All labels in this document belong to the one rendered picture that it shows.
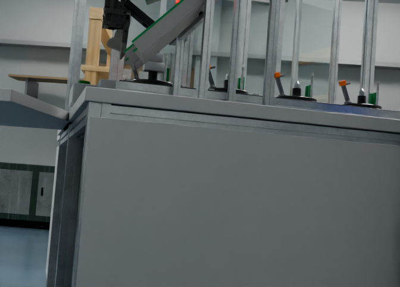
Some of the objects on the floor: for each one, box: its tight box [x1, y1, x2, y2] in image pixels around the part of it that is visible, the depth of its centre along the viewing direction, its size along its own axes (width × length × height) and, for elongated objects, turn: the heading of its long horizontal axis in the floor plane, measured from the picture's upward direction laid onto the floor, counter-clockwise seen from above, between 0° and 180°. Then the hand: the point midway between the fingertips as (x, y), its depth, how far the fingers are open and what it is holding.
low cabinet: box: [0, 162, 55, 230], centre depth 829 cm, size 183×170×72 cm
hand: (123, 55), depth 212 cm, fingers closed
